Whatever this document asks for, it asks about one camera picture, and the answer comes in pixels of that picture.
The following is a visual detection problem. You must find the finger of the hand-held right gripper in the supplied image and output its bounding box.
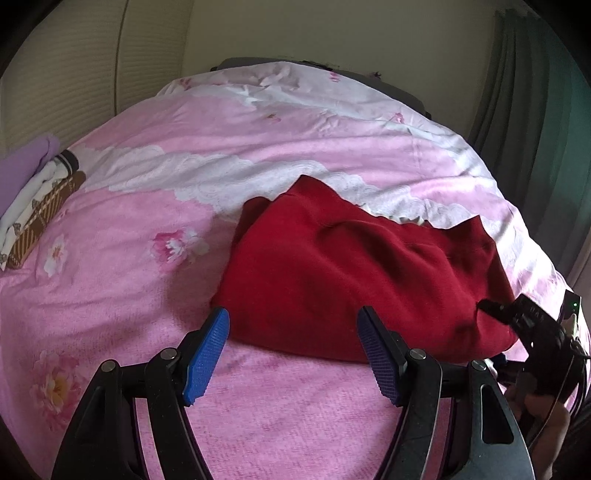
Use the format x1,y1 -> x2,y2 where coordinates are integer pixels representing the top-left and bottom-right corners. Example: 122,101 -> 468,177
478,298 -> 525,334

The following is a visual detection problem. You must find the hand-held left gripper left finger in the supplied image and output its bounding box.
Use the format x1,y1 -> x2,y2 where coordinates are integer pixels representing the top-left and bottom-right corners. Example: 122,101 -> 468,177
51,307 -> 230,480

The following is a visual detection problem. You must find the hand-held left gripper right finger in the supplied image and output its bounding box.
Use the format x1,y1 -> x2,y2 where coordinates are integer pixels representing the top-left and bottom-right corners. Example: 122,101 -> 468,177
357,305 -> 537,480

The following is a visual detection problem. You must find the red cartoon-print sweatshirt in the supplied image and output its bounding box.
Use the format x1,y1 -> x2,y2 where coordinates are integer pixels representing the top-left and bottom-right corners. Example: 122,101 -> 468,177
210,174 -> 520,365

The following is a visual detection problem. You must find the person's right hand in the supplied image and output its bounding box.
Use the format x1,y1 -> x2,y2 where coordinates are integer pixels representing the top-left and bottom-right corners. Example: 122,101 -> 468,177
505,371 -> 575,467

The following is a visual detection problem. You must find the pink floral duvet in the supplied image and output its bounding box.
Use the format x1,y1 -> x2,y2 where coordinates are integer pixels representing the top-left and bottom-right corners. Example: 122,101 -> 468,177
0,62 -> 579,480

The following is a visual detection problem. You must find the green curtain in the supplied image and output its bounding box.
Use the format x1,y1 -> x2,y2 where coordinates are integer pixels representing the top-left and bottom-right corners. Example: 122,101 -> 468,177
466,8 -> 591,282

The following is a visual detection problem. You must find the folded brown patterned garment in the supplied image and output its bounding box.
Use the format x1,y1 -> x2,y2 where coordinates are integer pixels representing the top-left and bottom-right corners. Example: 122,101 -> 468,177
7,171 -> 88,271

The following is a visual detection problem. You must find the folded white patterned garment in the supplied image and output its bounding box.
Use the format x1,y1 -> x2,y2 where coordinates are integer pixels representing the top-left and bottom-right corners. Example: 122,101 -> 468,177
0,150 -> 80,271

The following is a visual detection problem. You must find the grey bed headboard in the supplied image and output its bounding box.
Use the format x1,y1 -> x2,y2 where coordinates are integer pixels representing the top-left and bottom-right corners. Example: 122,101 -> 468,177
210,58 -> 433,120

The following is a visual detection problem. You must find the folded purple garment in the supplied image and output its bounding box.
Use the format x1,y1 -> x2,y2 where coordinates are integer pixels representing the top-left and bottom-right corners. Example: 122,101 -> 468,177
0,134 -> 61,219

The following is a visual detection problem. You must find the white wardrobe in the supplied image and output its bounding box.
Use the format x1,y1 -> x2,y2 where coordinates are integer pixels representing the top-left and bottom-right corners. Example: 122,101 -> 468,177
0,0 -> 195,155

